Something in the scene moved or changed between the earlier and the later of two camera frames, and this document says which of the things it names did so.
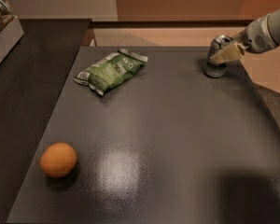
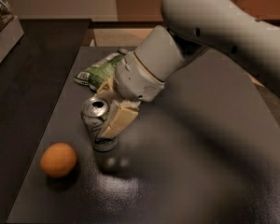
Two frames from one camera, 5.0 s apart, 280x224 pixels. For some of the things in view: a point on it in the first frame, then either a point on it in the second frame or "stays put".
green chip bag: x=111 y=72 stays put
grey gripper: x=254 y=37 -> x=136 y=77
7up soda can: x=217 y=43 -> x=94 y=112
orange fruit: x=58 y=160 stays put
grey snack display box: x=5 y=40 stays put
